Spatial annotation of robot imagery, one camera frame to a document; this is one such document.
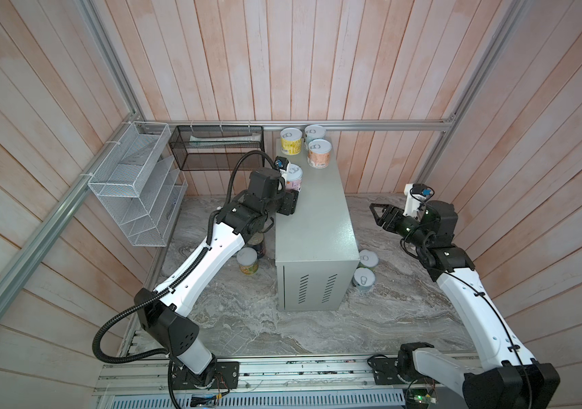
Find pink can pull-tab lid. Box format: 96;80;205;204
284;164;303;192

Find right aluminium frame post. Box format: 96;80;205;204
399;1;533;187

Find grey metal cabinet counter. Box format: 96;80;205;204
275;149;360;312

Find orange can pull-tab lid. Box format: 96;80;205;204
307;139;333;169

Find yellow can pull-tab lid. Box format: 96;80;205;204
280;127;303;156

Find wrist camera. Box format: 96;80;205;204
403;183;435;218
274;156;290;176

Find dark can with brown lid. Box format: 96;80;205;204
247;233;266;259

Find white wire mesh shelf rack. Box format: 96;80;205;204
88;122;188;247

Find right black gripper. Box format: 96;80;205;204
370;203;428;252

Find black wire mesh basket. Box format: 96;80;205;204
168;125;265;171

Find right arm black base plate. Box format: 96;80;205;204
367;354;408;386

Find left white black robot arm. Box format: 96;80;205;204
135;168;299;376

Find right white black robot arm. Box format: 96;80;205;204
370;198;561;408

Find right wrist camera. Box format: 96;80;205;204
403;183;435;218

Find horizontal aluminium frame bar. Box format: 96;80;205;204
161;119;454;132

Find tall can white plastic lid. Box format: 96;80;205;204
236;247;258;275

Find green white can pull-tab lid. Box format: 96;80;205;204
304;124;327;144

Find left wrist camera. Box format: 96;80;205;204
274;156;290;176

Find black corrugated cable conduit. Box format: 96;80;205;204
91;209;220;365

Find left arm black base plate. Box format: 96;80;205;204
168;361;240;390

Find left aluminium frame bar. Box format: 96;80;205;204
0;112;142;320

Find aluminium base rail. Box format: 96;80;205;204
92;353;476;397

